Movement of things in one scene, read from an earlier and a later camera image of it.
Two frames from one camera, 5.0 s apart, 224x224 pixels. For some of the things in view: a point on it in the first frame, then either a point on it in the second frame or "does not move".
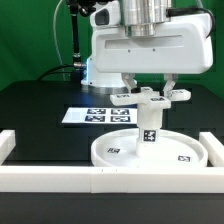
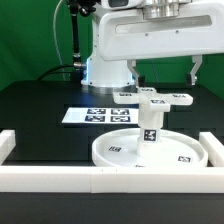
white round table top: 119,149 does not move
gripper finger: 170,79 → 197,59
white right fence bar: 215,150 does not move
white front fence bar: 111,179 does not move
